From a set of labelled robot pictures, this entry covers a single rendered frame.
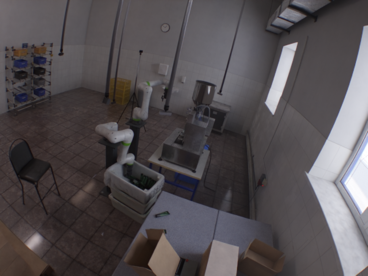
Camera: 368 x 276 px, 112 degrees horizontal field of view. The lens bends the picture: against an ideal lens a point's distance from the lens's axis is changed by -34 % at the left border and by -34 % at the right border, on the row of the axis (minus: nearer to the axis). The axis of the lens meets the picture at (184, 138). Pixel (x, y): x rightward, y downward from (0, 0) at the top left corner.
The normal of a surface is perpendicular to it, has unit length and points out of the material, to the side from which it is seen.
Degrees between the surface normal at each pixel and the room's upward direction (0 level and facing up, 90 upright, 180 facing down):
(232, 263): 0
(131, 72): 90
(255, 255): 0
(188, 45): 90
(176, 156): 90
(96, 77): 90
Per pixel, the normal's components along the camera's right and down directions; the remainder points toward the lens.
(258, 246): -0.53, 0.15
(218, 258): 0.22, -0.87
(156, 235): -0.39, -0.04
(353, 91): -0.26, 0.39
